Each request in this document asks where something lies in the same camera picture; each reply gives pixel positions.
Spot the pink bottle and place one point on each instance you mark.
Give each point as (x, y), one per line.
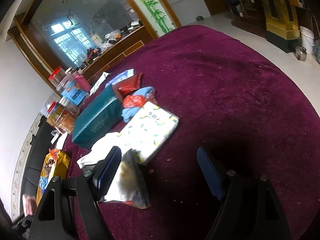
(81, 81)

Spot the yellow bag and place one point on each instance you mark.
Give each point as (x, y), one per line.
(56, 163)

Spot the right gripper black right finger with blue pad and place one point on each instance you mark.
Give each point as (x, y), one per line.
(249, 207)

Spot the blue white flat packet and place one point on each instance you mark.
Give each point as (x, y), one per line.
(120, 77)

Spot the dark red foil packet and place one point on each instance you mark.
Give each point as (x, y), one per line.
(127, 86)

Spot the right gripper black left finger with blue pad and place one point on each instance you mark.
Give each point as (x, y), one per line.
(54, 215)

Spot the clear jar blue label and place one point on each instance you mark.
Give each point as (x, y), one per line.
(72, 91)

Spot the blue cloth with red bag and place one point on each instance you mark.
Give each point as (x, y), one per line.
(134, 102)

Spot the bamboo painted glass panel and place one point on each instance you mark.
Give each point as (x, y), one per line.
(156, 14)

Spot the wooden framed glass partition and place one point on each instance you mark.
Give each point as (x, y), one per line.
(91, 34)

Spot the white towel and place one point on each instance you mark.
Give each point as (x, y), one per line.
(102, 147)

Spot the white paper card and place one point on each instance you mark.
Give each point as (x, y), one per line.
(98, 83)

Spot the maroon velvet tablecloth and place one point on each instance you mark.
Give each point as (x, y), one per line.
(232, 100)

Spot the white plastic bucket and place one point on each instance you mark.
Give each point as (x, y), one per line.
(307, 39)

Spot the blue water jug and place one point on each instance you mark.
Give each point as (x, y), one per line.
(316, 50)

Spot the clear jar red lid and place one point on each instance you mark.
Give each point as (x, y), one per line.
(57, 76)

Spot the jar with orange label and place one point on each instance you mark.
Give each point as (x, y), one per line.
(62, 115)

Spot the golden wooden pillar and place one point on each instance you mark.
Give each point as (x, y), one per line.
(282, 29)

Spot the clear snack packet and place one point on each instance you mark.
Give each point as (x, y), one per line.
(128, 186)

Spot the white leaf-print tissue pack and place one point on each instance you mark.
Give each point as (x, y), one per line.
(147, 131)

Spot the teal rectangular box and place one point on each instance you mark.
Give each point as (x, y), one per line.
(95, 121)

